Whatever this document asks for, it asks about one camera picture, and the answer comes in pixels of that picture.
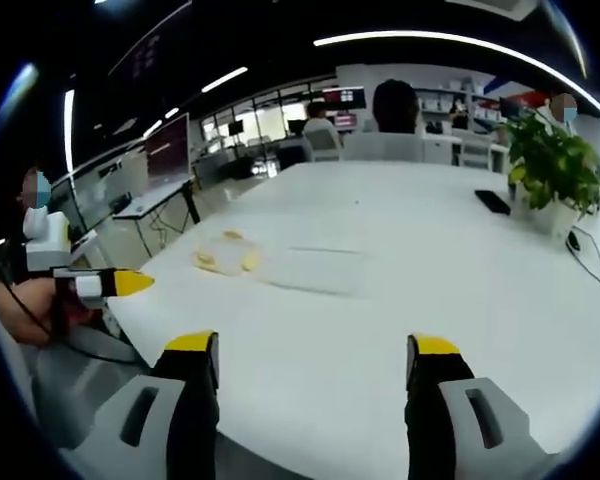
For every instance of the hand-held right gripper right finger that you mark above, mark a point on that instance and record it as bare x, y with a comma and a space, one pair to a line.
445, 395

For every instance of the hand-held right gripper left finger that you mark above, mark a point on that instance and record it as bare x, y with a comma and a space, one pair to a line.
180, 395

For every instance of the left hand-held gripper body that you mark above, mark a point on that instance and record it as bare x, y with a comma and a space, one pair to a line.
45, 247

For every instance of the clear yellow plastic buckle part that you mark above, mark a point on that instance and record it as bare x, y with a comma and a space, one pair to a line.
233, 235
225, 260

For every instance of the white side desk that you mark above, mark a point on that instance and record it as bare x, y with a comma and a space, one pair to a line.
150, 205

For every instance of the large computer monitor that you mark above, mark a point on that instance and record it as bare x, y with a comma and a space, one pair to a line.
167, 152

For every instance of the black phone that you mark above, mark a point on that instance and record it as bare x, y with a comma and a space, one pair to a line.
492, 201

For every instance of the black computer mouse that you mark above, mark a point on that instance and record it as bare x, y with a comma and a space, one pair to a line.
573, 241

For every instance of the short ceiling light bar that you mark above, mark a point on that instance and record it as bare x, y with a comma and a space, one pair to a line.
224, 80

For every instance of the green potted plant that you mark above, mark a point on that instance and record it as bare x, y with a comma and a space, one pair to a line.
550, 165

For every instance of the white office chair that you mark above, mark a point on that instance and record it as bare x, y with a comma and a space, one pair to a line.
382, 147
324, 144

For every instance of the white storage shelf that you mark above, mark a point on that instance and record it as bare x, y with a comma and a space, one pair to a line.
455, 105

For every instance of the long curved ceiling light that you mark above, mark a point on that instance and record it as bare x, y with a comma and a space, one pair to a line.
455, 40

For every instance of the wall display screen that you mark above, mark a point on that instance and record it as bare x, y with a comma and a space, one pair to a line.
344, 96

